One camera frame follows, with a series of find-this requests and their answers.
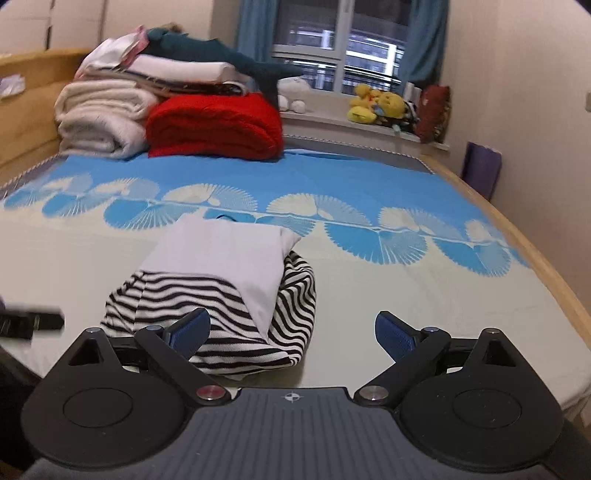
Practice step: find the white windowsill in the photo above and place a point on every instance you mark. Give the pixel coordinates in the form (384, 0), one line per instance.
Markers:
(323, 124)

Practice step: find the white folded blanket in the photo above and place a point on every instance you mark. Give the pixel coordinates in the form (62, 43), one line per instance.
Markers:
(184, 69)

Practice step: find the blue cream patterned bed sheet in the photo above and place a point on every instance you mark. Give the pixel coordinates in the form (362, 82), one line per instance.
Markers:
(369, 184)

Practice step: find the dark patterned folded cloth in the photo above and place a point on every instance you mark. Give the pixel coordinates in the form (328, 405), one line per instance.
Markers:
(203, 87)

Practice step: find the teal shark plush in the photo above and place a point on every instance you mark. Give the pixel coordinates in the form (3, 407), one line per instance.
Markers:
(207, 48)

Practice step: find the red folded blanket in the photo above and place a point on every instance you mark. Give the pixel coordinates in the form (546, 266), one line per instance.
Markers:
(212, 124)

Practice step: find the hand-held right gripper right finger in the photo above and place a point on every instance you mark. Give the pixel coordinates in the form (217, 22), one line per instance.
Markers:
(395, 334)

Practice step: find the cream fluffy folded blanket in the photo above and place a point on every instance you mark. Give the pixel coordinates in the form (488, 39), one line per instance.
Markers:
(101, 115)

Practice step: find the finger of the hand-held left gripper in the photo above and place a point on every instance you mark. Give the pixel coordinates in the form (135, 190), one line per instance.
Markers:
(32, 321)

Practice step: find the blue curtain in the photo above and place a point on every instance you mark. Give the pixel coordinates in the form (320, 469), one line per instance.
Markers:
(256, 27)
(425, 41)

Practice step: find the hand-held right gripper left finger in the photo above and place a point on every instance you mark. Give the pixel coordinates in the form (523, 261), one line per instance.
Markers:
(189, 330)

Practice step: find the window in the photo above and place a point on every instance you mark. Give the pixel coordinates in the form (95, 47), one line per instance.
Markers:
(337, 41)

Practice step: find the white crumpled paper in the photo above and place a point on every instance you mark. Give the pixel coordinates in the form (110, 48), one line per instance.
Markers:
(11, 86)

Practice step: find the pink white cloth pile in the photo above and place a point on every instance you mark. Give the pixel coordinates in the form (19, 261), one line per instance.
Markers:
(111, 53)

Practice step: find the dark red cushion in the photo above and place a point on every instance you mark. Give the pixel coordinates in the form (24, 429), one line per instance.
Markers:
(435, 113)

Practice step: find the white wardrobe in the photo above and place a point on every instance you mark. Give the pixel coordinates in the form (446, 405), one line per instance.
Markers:
(51, 23)

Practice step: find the yellow plush toy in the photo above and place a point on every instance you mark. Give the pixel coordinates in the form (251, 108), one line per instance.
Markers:
(374, 104)

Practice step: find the black white plush toy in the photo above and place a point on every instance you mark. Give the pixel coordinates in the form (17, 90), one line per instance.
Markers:
(411, 115)

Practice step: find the black white striped shirt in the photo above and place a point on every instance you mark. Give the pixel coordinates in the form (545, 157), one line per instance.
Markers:
(217, 258)

